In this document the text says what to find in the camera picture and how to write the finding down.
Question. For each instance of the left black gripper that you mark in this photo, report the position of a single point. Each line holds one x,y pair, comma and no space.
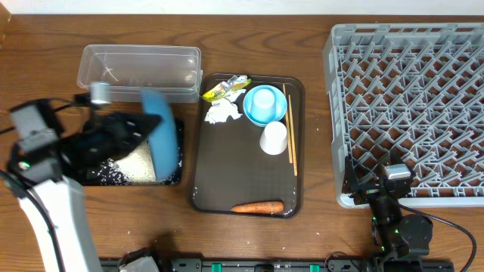
117,133

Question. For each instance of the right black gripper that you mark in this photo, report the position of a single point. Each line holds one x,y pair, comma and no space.
351,186

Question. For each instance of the pile of white rice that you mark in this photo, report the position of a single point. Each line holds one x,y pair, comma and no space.
135,169

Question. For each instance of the dark blue plate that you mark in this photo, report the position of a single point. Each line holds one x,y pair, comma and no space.
163,141

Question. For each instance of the orange carrot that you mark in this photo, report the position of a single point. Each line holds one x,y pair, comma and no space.
270,207

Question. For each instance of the white tissue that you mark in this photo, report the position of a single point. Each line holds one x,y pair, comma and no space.
224,108

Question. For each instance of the yellow foil snack wrapper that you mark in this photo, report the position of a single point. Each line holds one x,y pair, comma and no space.
224,88

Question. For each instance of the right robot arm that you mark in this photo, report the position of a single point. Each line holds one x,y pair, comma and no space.
403,238

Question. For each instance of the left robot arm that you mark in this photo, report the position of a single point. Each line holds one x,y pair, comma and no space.
46,173

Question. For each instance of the grey dishwasher rack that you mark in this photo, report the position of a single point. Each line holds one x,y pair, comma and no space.
413,89

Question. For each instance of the black rectangular tray bin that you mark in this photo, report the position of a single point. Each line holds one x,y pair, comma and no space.
180,135

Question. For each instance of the wooden chopstick right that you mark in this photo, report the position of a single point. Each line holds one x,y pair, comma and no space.
292,136

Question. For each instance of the wooden chopstick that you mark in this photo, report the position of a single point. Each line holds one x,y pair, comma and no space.
288,128
292,136

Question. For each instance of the clear plastic bin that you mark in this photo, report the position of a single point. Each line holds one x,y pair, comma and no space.
173,71

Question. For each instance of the white pink cup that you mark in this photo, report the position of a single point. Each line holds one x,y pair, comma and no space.
273,140

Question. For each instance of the wooden chopstick left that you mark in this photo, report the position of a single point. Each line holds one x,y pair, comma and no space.
288,128

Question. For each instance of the light blue cup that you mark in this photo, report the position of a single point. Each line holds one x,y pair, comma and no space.
263,105

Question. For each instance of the light blue bowl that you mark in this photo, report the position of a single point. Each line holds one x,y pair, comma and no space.
280,104

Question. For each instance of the brown serving tray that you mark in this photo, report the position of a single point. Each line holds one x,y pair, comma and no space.
230,169

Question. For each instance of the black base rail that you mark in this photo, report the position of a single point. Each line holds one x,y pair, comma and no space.
149,260

